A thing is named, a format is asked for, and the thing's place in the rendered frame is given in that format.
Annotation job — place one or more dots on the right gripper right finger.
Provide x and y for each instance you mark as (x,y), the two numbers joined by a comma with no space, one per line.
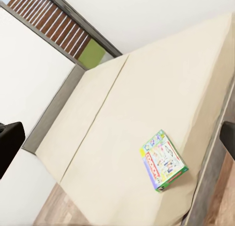
(227,137)

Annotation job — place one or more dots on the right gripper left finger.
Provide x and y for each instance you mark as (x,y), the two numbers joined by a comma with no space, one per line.
(12,137)

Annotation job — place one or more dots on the bed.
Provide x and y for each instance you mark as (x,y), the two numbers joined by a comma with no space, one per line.
(89,135)

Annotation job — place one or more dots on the board game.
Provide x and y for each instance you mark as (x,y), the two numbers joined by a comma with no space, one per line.
(162,160)

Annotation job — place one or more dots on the door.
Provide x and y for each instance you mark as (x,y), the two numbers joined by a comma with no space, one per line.
(61,26)

